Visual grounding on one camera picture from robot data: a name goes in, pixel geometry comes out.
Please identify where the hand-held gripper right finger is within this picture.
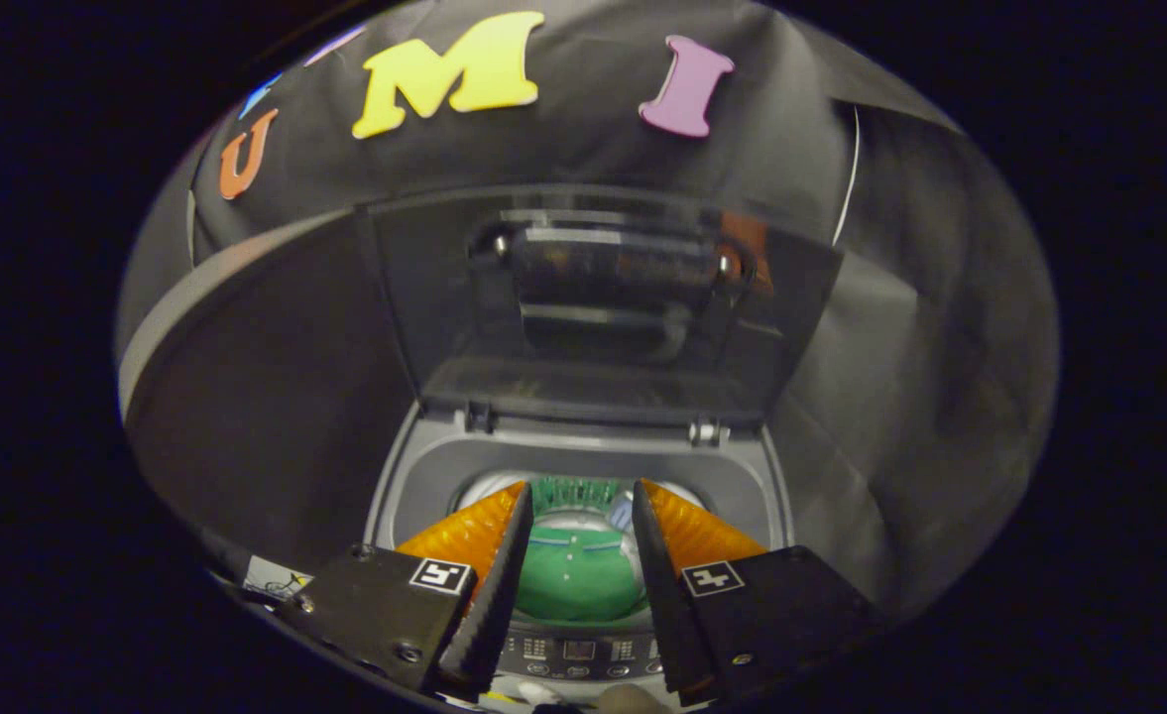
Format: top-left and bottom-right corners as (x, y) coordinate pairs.
(631, 478), (882, 708)

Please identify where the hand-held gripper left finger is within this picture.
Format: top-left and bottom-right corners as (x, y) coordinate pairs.
(281, 481), (535, 701)

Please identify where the green polo shirt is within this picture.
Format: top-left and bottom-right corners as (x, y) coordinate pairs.
(516, 476), (649, 624)

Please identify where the grey washing machine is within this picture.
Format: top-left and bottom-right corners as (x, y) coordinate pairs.
(365, 407), (798, 711)

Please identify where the dark washing machine lid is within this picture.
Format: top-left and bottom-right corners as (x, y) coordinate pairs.
(355, 183), (848, 433)

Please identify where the grey white cabinet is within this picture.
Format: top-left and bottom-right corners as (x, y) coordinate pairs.
(117, 206), (423, 582)

